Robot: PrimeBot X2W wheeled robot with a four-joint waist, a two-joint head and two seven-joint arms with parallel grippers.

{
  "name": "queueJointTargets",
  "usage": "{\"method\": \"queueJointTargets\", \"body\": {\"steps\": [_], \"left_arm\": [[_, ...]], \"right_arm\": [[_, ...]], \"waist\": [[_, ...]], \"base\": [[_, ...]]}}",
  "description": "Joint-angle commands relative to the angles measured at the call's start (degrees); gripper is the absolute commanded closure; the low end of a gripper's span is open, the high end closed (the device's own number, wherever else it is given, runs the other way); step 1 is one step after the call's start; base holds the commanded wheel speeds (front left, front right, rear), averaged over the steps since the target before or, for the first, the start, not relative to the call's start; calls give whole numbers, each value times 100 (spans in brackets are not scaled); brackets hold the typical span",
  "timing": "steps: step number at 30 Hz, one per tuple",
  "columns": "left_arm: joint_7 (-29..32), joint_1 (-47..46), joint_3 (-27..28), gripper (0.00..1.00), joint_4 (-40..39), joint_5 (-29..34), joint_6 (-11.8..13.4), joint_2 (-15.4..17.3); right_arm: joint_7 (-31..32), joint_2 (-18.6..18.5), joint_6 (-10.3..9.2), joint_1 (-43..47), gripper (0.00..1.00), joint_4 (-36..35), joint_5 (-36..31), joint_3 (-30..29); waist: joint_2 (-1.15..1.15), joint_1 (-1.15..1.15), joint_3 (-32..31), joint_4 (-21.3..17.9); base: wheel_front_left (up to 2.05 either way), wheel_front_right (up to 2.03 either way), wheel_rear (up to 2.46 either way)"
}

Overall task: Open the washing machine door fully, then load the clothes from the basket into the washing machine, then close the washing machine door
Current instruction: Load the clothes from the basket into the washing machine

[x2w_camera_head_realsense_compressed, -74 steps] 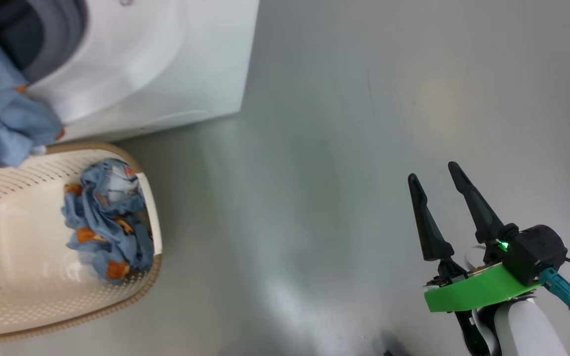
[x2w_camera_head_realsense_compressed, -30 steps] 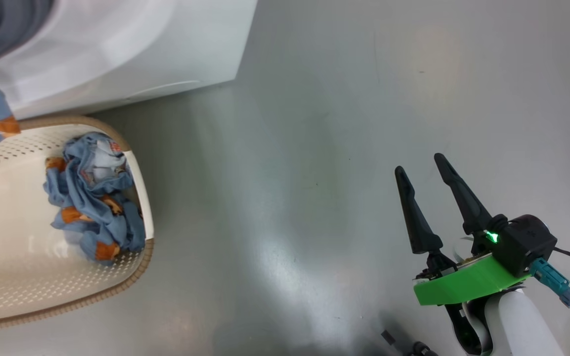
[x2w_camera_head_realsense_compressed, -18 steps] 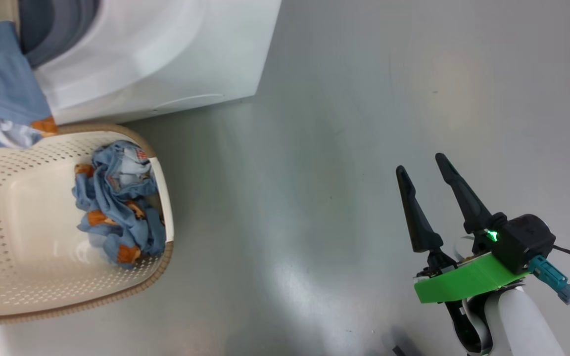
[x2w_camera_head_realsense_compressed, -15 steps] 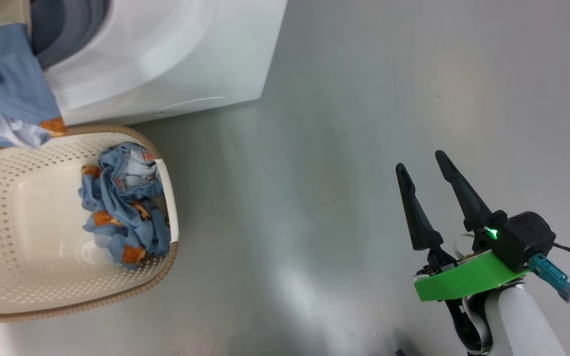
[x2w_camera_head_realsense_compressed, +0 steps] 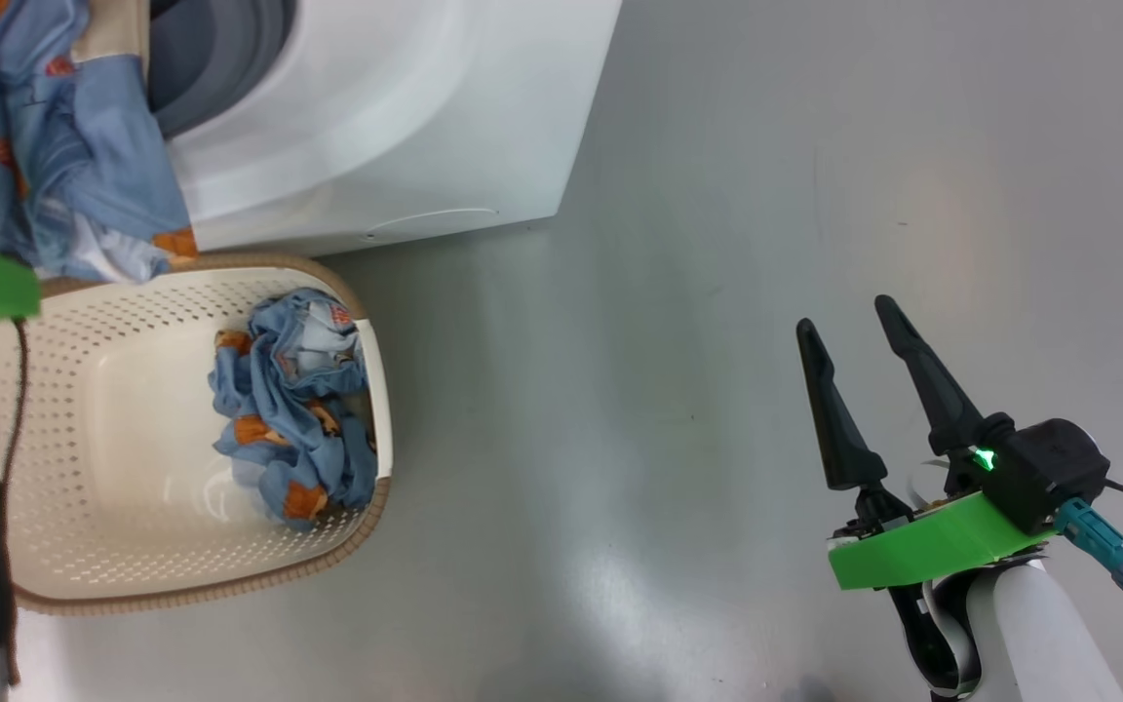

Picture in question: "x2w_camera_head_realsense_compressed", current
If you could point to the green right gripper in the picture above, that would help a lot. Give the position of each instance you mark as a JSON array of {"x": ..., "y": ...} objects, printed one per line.
[{"x": 922, "y": 551}]

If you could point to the blue cartoon print garment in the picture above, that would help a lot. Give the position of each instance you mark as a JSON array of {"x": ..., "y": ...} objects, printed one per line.
[
  {"x": 84, "y": 156},
  {"x": 298, "y": 429}
]

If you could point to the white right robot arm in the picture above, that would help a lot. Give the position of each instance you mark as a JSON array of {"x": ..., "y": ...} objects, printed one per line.
[{"x": 1039, "y": 634}]

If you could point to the grey rubber door gasket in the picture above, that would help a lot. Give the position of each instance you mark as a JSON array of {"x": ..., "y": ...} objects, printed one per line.
[{"x": 220, "y": 49}]

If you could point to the white front-load washing machine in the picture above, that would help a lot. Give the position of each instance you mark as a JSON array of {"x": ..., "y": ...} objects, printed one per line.
[{"x": 396, "y": 127}]

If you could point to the cream perforated laundry basket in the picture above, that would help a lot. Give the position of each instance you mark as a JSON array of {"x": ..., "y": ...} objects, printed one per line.
[{"x": 133, "y": 439}]

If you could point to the round white filter cover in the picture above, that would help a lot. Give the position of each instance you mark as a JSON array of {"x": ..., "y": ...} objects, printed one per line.
[{"x": 425, "y": 219}]

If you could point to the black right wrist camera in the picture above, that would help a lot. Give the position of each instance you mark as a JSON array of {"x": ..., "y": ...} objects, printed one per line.
[{"x": 1049, "y": 473}]

